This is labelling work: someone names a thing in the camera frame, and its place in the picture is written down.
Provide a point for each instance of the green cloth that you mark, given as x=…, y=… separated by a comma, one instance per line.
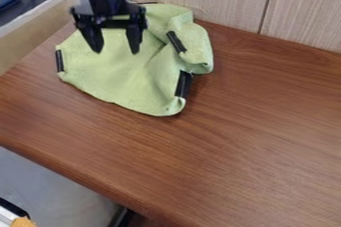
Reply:
x=137, y=71

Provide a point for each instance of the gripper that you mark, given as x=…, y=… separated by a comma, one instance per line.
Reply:
x=106, y=8

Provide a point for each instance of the cardboard box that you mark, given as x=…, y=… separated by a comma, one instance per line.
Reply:
x=26, y=28

